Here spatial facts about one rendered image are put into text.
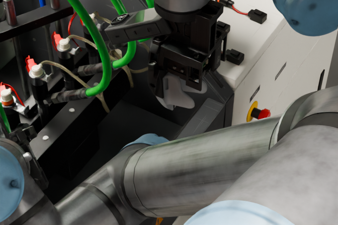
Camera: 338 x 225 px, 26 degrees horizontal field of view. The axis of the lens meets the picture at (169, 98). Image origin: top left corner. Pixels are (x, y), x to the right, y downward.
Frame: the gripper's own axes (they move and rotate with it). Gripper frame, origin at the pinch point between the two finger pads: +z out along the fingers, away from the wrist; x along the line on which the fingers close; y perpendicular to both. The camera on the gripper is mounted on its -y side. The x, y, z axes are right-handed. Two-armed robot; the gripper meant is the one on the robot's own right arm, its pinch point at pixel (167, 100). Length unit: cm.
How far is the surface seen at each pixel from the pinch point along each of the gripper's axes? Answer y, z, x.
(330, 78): -12, 121, 141
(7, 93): -28.1, 9.1, -4.8
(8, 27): -40.4, 10.9, 9.6
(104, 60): -13.1, 0.2, 2.5
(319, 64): -3, 64, 86
